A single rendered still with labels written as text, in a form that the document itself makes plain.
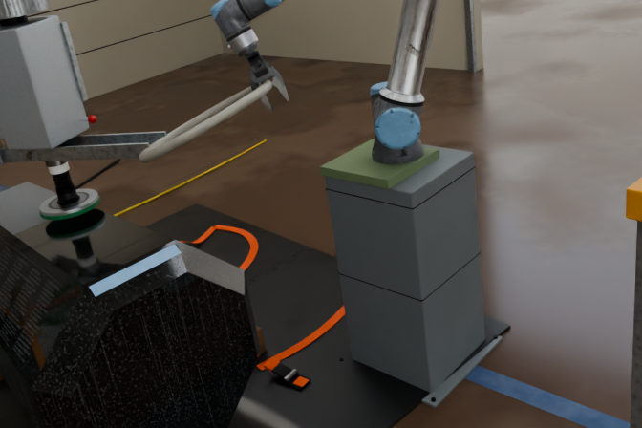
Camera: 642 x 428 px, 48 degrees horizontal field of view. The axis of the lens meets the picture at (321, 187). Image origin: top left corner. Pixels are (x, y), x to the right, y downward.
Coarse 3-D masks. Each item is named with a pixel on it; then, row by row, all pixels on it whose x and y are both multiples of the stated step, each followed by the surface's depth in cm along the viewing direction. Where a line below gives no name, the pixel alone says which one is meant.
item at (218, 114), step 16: (240, 96) 249; (256, 96) 216; (208, 112) 253; (224, 112) 210; (176, 128) 251; (192, 128) 209; (208, 128) 209; (160, 144) 243; (176, 144) 210; (144, 160) 222
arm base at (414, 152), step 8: (376, 144) 259; (416, 144) 257; (376, 152) 259; (384, 152) 256; (392, 152) 255; (400, 152) 255; (408, 152) 255; (416, 152) 256; (376, 160) 260; (384, 160) 257; (392, 160) 255; (400, 160) 255; (408, 160) 255
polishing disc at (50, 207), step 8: (80, 192) 274; (88, 192) 273; (96, 192) 271; (48, 200) 271; (56, 200) 270; (80, 200) 266; (88, 200) 265; (96, 200) 267; (40, 208) 264; (48, 208) 263; (56, 208) 262; (64, 208) 261; (72, 208) 260; (80, 208) 260
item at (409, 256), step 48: (336, 192) 264; (384, 192) 247; (432, 192) 248; (336, 240) 275; (384, 240) 257; (432, 240) 254; (384, 288) 267; (432, 288) 259; (480, 288) 286; (384, 336) 278; (432, 336) 265; (480, 336) 293; (432, 384) 271
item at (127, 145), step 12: (144, 132) 250; (156, 132) 247; (72, 144) 262; (84, 144) 260; (96, 144) 258; (108, 144) 243; (120, 144) 241; (132, 144) 239; (144, 144) 237; (12, 156) 260; (24, 156) 258; (36, 156) 256; (48, 156) 254; (60, 156) 252; (72, 156) 250; (84, 156) 248; (96, 156) 246; (108, 156) 244; (120, 156) 242; (132, 156) 241
